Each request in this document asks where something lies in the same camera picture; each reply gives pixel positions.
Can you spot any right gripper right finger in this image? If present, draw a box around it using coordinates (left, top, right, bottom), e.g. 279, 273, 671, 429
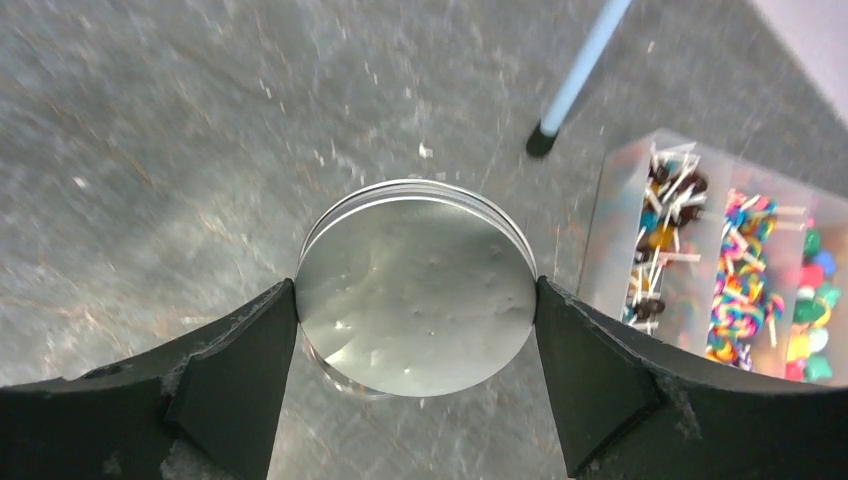
535, 278, 847, 479

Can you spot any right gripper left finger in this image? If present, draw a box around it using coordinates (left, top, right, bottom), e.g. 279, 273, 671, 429
1, 280, 298, 479

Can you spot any round metal lid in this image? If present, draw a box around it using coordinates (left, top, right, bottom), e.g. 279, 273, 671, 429
294, 179, 537, 397

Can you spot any clear compartment candy tray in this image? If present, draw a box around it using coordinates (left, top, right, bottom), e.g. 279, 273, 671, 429
578, 130, 847, 387

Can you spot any light blue tripod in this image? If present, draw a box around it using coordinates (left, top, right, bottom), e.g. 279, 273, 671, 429
525, 0, 632, 158

